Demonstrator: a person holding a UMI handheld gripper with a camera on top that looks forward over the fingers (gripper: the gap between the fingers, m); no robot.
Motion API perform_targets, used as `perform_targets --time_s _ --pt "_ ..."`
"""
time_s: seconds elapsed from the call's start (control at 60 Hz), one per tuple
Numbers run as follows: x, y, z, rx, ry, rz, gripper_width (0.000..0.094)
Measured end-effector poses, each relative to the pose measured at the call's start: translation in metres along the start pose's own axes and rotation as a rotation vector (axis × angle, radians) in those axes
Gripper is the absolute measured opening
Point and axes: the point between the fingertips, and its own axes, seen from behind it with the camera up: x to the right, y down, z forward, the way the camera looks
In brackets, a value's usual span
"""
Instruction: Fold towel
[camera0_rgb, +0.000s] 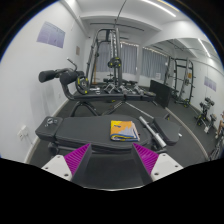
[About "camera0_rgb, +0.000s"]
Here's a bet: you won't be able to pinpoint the small black plate yellow marks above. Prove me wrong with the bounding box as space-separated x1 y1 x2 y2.
107 56 123 69

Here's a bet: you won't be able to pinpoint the silver barbell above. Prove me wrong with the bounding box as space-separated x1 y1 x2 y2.
138 115 168 149

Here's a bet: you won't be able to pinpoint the white wall socket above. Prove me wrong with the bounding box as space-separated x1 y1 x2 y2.
17 124 29 141

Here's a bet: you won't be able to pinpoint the black padded flat weight bench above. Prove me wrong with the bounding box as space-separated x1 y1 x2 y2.
34 114 183 158

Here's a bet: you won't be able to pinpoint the grey window blinds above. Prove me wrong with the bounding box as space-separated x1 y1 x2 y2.
96 41 169 79

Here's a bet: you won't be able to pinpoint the black box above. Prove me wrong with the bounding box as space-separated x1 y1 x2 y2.
148 79 173 108

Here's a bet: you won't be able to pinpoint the black squat rack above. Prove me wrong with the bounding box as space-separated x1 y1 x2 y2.
164 56 196 108

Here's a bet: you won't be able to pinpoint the yellow orange blue printed towel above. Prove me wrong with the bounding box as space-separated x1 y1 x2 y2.
109 119 141 143

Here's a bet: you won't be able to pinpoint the black weight plate yellow marks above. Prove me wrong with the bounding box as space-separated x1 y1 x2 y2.
74 74 90 95

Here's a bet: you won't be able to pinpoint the grey cable power rack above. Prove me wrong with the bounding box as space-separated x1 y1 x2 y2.
85 27 123 89

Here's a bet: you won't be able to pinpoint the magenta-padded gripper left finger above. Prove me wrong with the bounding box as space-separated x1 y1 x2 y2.
41 143 93 183

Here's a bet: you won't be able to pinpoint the long ceiling light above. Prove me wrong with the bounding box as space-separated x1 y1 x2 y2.
139 0 178 18
198 38 212 59

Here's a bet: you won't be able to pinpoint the group of grey dumbbells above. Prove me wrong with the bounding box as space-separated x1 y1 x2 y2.
99 78 143 96

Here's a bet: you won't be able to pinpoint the black dumbbell stand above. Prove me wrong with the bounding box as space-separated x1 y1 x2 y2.
194 96 216 134

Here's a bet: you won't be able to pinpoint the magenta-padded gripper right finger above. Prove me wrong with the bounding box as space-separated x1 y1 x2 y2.
132 143 184 185

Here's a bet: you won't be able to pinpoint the small purple wall poster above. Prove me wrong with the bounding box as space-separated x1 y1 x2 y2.
203 75 218 93

